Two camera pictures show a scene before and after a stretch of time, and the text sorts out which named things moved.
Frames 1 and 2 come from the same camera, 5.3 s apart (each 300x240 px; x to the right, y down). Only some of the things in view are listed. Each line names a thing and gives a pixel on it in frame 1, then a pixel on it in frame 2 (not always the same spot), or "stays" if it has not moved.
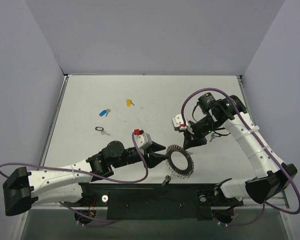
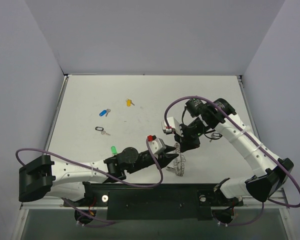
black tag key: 214,135 stays
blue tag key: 104,112 stays
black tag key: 166,181 → 172,169
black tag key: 101,129 stays
